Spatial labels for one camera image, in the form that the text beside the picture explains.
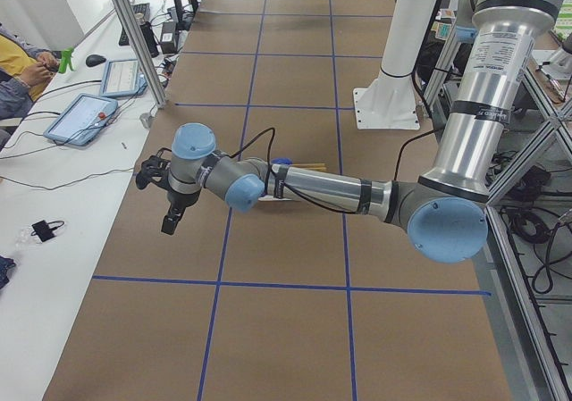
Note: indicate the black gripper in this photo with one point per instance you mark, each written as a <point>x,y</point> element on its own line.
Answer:
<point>180,199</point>

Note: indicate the blue microfiber towel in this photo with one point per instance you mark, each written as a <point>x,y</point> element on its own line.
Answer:
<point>282,160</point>

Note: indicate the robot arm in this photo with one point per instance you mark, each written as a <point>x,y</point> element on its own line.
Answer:
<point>442,211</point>

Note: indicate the white wooden towel rack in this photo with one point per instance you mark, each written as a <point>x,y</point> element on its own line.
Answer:
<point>306,166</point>

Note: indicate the small metal cylinder weight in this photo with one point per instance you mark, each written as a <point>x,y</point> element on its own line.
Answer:
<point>146,120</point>

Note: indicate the blue teach pendant tablet near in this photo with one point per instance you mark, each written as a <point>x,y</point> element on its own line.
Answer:
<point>82,120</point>

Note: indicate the blue teach pendant tablet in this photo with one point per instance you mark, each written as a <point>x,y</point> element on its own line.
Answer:
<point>122,78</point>
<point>82,120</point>

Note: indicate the blue teach pendant tablet far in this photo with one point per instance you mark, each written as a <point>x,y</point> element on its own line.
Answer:
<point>122,78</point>

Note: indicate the black computer mouse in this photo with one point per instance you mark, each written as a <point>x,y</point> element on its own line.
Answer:
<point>94,60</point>

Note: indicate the green spray bottle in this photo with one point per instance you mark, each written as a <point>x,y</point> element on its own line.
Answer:
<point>65,63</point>

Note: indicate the person in yellow shirt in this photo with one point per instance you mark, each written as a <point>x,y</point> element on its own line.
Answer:
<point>26,71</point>

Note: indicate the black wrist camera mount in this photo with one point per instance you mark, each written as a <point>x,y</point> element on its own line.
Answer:
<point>154,170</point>

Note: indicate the small black device with strap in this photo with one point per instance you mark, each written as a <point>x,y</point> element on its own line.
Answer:
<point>45,230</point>

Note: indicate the aluminium frame post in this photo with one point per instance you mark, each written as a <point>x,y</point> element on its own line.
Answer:
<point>139,46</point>

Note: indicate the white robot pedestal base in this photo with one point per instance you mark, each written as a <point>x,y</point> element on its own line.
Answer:
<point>389,102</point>

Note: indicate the aluminium table frame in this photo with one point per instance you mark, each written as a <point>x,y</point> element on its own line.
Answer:
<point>526,264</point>

